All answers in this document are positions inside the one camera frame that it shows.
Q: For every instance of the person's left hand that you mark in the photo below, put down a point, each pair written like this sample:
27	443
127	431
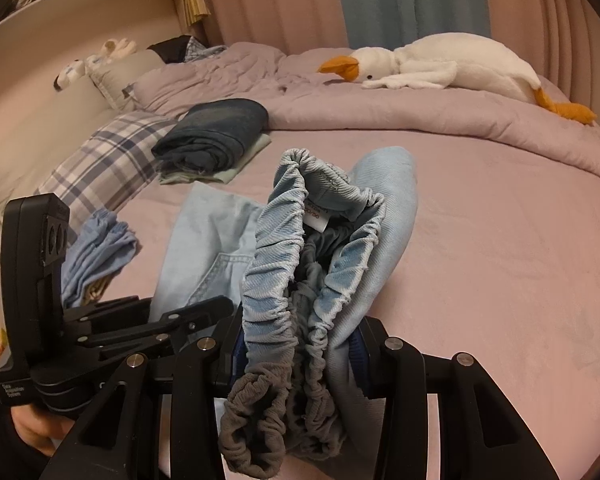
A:
40	429

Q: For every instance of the plaid pillow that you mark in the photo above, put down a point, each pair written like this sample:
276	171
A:
110	167

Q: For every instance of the pink curtain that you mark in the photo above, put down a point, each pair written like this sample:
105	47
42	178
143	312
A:
559	38

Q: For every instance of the small plush toy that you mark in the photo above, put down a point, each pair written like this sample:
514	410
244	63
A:
112	50

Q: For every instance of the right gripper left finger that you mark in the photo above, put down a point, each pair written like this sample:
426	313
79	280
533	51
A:
156	418

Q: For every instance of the white goose plush toy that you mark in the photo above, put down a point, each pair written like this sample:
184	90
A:
452	59

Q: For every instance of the blue crumpled garment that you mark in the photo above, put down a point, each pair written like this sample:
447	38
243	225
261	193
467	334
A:
103	247

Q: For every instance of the dark blue folded jeans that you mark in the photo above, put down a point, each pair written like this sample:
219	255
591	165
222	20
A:
212	136

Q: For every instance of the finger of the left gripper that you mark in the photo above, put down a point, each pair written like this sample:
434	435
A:
127	319
100	354

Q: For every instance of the cream headboard shelf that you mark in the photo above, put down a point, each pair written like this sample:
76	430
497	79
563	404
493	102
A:
80	5

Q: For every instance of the lilac duvet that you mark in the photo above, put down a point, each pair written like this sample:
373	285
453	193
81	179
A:
299	98

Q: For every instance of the light blue denim pants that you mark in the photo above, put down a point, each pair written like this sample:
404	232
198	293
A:
305	267

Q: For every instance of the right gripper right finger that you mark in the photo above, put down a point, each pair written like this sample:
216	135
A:
481	434

